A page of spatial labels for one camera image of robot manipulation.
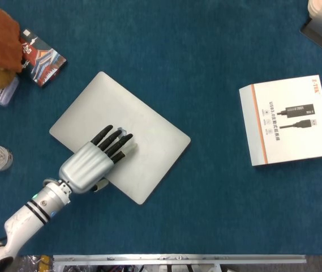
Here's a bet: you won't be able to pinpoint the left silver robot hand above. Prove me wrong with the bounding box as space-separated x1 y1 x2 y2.
58 124 138 194

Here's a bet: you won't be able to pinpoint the silver laptop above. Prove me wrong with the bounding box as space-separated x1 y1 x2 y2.
49 71 192 206

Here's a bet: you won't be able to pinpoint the colourful printed card box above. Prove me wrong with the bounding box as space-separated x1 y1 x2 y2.
19 28 67 88

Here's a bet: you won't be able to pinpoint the clear plastic labelled case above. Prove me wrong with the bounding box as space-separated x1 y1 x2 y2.
0 75 20 108

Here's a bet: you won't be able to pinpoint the crinkled clear plastic bag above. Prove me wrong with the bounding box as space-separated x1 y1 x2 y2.
18 254 54 272

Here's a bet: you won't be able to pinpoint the teal felt table mat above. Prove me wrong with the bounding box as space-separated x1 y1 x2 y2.
0 0 322 257

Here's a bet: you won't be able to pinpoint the white stacked plastic containers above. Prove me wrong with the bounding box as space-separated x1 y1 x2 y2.
307 0 322 15

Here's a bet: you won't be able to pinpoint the aluminium frame rail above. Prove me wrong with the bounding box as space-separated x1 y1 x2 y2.
52 254 307 272

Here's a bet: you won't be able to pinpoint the white USB cable box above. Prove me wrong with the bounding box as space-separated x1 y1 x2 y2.
239 74 322 167

